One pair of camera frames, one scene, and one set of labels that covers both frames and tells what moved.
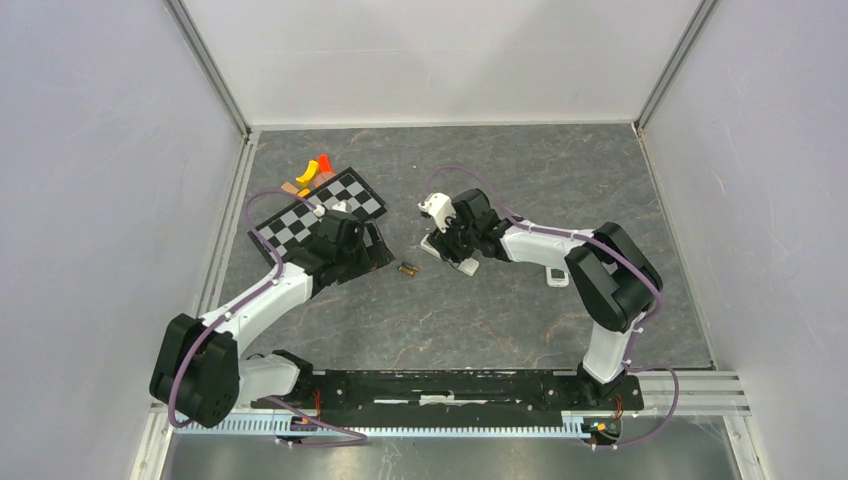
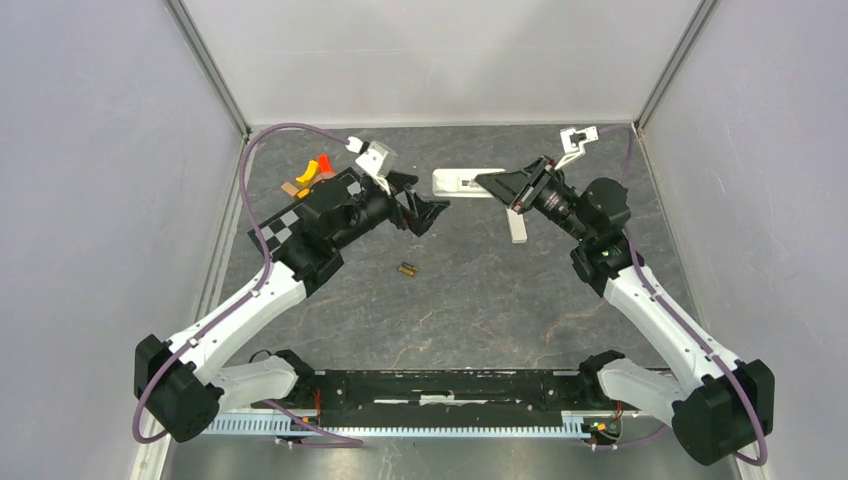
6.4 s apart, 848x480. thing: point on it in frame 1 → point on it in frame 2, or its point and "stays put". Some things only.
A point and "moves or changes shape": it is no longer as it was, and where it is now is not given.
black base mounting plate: [460, 397] stays put
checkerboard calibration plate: [300, 224] stays put
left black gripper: [372, 257] → [421, 213]
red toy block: [324, 164] stays put
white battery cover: [469, 265] moves or changes shape
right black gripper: [444, 241] → [521, 187]
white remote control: [557, 277] → [460, 182]
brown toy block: [289, 187] stays put
